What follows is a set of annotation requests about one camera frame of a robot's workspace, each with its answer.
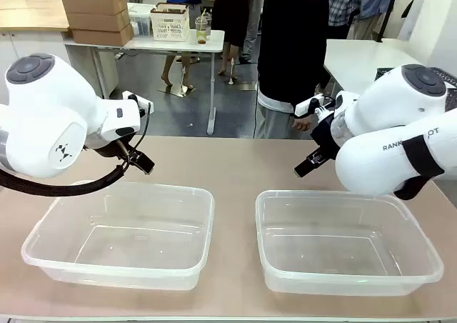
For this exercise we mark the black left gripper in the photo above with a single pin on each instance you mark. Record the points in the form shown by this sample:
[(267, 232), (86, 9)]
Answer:
[(107, 146)]

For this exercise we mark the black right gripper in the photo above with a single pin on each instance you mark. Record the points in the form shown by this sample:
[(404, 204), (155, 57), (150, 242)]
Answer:
[(325, 137)]

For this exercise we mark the clear plastic bin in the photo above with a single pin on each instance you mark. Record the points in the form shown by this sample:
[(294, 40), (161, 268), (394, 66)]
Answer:
[(342, 237), (107, 230)]

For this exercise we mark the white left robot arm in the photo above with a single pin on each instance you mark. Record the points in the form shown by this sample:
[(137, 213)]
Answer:
[(43, 105)]

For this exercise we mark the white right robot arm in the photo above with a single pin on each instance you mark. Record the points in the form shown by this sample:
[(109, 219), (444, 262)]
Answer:
[(392, 101)]

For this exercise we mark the white slotted plastic basket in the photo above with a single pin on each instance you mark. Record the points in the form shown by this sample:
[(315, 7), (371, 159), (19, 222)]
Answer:
[(169, 24)]

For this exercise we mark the person's bare hand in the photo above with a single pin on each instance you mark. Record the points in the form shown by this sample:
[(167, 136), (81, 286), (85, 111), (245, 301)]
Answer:
[(302, 124)]

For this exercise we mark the white side table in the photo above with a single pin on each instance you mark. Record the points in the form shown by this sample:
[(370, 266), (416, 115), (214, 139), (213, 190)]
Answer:
[(360, 58)]

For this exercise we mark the white folding table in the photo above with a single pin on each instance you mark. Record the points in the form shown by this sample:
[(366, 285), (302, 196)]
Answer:
[(171, 46)]

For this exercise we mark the person in black top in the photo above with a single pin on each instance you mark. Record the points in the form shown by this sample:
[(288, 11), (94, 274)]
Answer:
[(289, 44)]

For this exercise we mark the brown cardboard box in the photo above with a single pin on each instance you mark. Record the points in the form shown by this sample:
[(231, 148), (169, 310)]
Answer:
[(103, 35), (98, 20), (94, 3)]

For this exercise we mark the clear plastic storage container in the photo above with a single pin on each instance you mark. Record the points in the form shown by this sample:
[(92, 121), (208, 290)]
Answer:
[(141, 21)]

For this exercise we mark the clear plastic drink cup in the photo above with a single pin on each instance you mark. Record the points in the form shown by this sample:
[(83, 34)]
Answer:
[(202, 30)]

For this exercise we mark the person in plaid shirt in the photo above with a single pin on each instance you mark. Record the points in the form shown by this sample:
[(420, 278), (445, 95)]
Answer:
[(342, 5)]

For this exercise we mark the person in black dress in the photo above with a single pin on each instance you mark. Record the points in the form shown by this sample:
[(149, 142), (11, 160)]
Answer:
[(230, 15)]

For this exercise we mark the light wooden desk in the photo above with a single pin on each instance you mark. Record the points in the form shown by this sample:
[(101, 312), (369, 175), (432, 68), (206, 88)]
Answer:
[(32, 14)]

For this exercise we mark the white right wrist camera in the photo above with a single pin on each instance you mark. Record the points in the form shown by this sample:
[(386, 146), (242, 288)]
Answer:
[(305, 108)]

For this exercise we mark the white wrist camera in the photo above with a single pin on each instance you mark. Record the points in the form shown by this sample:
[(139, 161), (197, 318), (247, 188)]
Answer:
[(130, 96), (305, 108)]

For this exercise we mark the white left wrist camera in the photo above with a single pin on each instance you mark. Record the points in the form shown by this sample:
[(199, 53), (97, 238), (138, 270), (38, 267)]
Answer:
[(130, 96)]

